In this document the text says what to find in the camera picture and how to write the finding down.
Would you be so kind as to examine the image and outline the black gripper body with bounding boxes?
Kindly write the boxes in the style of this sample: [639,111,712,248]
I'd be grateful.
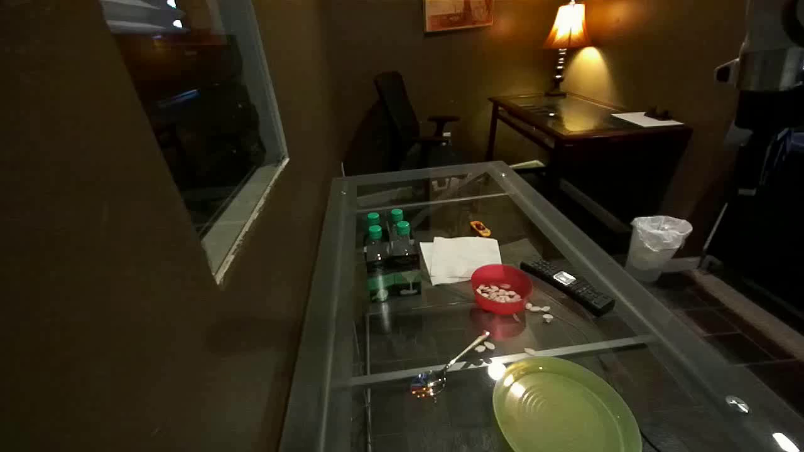
[726,88,804,158]

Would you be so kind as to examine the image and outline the black remote control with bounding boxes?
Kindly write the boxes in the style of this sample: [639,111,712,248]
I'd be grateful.
[517,256,618,319]

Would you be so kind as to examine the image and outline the white paper sheet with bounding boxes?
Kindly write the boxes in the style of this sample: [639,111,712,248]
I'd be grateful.
[611,107,685,131]

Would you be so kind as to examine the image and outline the trash can with white bag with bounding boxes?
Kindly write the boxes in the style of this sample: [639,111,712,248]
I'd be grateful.
[624,212,697,286]

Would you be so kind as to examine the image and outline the dark wooden desk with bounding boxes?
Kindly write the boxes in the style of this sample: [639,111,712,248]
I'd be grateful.
[484,91,697,220]

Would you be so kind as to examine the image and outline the lit table lamp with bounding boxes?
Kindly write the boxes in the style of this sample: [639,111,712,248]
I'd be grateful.
[541,0,592,99]

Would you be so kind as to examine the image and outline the small white crumbs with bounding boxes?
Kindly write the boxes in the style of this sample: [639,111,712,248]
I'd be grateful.
[523,302,556,325]

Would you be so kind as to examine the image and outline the red bowl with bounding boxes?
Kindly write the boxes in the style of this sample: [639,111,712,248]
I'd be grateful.
[468,263,535,317]

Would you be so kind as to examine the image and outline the white paper napkin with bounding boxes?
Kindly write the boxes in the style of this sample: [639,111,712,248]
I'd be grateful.
[417,235,505,288]

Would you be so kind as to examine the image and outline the green plastic plate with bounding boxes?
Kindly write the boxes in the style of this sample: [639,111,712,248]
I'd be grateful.
[491,356,645,452]

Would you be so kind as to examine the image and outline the black office chair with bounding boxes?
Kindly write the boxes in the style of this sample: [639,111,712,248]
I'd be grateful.
[370,71,466,170]

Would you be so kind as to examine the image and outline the small colourful trinket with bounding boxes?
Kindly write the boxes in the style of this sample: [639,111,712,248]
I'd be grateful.
[407,372,449,402]

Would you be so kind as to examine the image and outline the white framed window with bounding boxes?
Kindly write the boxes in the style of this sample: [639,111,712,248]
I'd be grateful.
[99,0,291,286]

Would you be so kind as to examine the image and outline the framed wall picture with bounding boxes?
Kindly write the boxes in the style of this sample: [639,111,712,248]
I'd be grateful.
[422,0,497,34]

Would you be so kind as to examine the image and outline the glass table metal frame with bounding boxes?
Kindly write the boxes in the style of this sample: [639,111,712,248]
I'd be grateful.
[278,158,804,452]

